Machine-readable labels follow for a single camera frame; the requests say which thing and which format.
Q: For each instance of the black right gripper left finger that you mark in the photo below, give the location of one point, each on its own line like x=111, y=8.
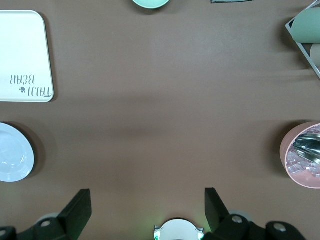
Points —
x=72, y=215

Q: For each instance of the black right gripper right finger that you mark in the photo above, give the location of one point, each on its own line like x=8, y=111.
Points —
x=217, y=215

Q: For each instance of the white ribbed plate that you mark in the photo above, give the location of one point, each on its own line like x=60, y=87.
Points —
x=15, y=152

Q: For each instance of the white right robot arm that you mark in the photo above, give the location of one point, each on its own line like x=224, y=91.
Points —
x=177, y=230

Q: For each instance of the pink plate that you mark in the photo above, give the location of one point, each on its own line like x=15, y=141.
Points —
x=287, y=142

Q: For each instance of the clear ice cubes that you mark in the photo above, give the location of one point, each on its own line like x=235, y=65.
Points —
x=296, y=166

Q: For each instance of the shiny metal scoop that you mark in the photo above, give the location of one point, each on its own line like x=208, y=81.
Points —
x=308, y=147

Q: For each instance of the cream tray with bear print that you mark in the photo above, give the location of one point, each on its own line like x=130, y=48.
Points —
x=22, y=50

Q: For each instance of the beige cup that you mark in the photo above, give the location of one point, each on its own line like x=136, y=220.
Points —
x=315, y=53

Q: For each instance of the sage green cup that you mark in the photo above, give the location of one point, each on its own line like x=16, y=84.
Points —
x=307, y=25

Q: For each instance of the mint green bowl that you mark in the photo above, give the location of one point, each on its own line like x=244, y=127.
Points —
x=150, y=3

